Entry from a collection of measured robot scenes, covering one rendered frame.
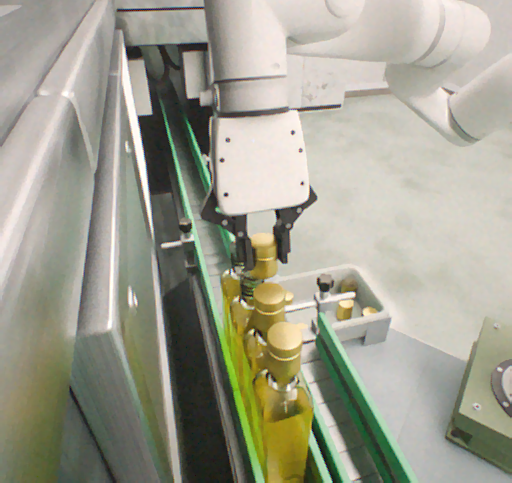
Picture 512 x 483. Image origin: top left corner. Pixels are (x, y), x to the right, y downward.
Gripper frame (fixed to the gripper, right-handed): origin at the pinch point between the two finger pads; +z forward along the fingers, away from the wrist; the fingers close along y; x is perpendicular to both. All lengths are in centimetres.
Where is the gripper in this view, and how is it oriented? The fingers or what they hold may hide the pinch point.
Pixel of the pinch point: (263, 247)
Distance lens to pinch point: 45.4
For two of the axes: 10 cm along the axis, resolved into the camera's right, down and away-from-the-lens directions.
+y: 9.6, -1.6, 2.3
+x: -2.8, -3.2, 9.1
